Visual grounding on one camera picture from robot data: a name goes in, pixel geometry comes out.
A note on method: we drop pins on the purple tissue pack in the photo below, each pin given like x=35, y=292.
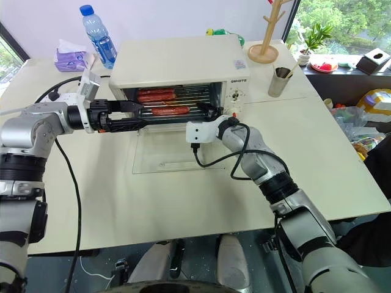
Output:
x=71, y=58

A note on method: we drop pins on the green yellow toy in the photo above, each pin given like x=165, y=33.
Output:
x=221, y=31

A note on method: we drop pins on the clear plastic bags pile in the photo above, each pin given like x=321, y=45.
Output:
x=351, y=122

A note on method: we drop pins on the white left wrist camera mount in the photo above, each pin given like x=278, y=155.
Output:
x=88, y=85

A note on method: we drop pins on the small potted green plant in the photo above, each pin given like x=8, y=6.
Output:
x=314, y=38

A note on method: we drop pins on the black tissue box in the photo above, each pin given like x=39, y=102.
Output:
x=374, y=61

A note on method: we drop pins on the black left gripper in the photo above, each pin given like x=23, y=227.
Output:
x=97, y=117

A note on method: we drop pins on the red grilled sausage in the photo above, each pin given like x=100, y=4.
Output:
x=156, y=97
x=171, y=110
x=155, y=91

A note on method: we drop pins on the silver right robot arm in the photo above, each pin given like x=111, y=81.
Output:
x=305, y=226

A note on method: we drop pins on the yellow white bag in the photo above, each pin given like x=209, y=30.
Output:
x=377, y=102

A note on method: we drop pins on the plate with red items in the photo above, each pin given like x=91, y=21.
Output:
x=323, y=65

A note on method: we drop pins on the wooden stick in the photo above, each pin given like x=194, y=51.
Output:
x=294, y=67

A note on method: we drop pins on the cream toaster oven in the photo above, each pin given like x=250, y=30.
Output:
x=171, y=61

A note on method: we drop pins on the blue plastic water bottle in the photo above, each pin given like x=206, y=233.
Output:
x=99, y=38

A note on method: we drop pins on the wooden mug tree stand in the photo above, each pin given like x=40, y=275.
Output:
x=270, y=33

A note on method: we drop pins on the black cloth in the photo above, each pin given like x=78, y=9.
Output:
x=378, y=171

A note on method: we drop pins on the small green object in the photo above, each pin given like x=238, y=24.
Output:
x=344, y=64

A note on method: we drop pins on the white power strip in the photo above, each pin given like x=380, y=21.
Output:
x=68, y=97

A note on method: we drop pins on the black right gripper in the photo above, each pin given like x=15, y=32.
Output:
x=215, y=113

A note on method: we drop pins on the steel cup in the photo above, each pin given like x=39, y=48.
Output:
x=278, y=84

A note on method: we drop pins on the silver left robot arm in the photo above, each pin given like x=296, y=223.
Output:
x=29, y=122

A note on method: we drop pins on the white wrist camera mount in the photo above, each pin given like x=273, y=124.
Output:
x=88, y=85
x=200, y=132

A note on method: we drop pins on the small beige cup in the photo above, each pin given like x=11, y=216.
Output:
x=328, y=103

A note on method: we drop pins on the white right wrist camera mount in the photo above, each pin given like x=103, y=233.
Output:
x=200, y=132

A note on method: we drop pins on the glass toaster oven door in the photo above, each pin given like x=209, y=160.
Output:
x=180, y=152

